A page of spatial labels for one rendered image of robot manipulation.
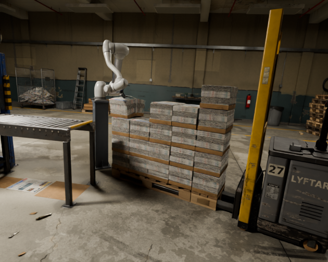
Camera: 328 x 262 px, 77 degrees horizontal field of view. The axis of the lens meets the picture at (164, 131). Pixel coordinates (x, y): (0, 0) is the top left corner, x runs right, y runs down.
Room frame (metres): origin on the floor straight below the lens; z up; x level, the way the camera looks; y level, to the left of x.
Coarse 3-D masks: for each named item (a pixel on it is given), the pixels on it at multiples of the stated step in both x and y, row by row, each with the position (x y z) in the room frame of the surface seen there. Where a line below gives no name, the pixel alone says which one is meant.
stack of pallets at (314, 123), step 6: (318, 96) 6.90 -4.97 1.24; (324, 96) 6.54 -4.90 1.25; (312, 102) 6.97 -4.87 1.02; (318, 102) 6.67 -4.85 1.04; (324, 102) 6.56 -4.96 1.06; (312, 108) 6.86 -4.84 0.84; (318, 108) 6.58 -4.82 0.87; (324, 108) 6.29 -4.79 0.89; (312, 114) 6.91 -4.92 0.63; (318, 114) 6.55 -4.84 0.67; (312, 120) 6.90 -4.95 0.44; (318, 120) 6.55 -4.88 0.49; (306, 126) 6.97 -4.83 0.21; (312, 126) 6.65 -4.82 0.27; (318, 126) 6.55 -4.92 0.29; (306, 132) 6.97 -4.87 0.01; (312, 132) 6.65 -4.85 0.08; (318, 132) 6.39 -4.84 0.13
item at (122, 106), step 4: (112, 100) 2.62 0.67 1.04; (116, 100) 2.59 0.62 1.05; (120, 100) 2.56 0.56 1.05; (124, 100) 2.56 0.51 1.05; (128, 100) 2.56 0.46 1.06; (132, 100) 2.62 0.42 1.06; (112, 104) 2.64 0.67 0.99; (116, 104) 2.61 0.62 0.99; (120, 104) 2.57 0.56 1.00; (124, 104) 2.53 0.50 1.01; (128, 104) 2.55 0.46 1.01; (132, 104) 2.63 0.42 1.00; (112, 108) 2.65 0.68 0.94; (116, 108) 2.62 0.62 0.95; (120, 108) 2.59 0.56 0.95; (124, 108) 2.55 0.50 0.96; (128, 108) 2.56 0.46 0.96; (132, 108) 2.63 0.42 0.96; (112, 112) 2.66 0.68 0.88; (116, 112) 2.63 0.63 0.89; (120, 112) 2.60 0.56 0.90; (124, 112) 2.56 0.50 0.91; (128, 112) 2.56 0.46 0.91; (132, 112) 2.63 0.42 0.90
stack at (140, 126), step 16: (112, 128) 2.64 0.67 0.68; (128, 128) 2.51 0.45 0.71; (144, 128) 2.41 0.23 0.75; (160, 128) 2.30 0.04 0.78; (176, 128) 2.22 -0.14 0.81; (112, 144) 2.63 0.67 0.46; (128, 144) 2.51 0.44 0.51; (144, 144) 2.40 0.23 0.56; (160, 144) 2.29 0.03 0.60; (192, 144) 2.12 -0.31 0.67; (112, 160) 2.64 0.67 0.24; (128, 160) 2.51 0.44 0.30; (144, 160) 2.39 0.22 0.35; (176, 160) 2.19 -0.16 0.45; (192, 160) 2.11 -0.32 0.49; (112, 176) 2.63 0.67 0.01; (144, 176) 2.40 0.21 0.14; (160, 176) 2.29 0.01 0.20; (176, 176) 2.19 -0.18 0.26; (192, 176) 2.12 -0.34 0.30
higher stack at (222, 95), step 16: (208, 96) 2.06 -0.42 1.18; (224, 96) 2.00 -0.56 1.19; (208, 112) 2.05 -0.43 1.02; (224, 112) 1.98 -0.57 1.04; (224, 128) 1.97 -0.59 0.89; (208, 144) 2.03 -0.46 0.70; (224, 144) 2.00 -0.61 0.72; (208, 160) 2.02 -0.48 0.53; (224, 160) 2.12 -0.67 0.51; (208, 176) 2.01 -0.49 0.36; (224, 176) 2.21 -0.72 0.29; (192, 192) 2.09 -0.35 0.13
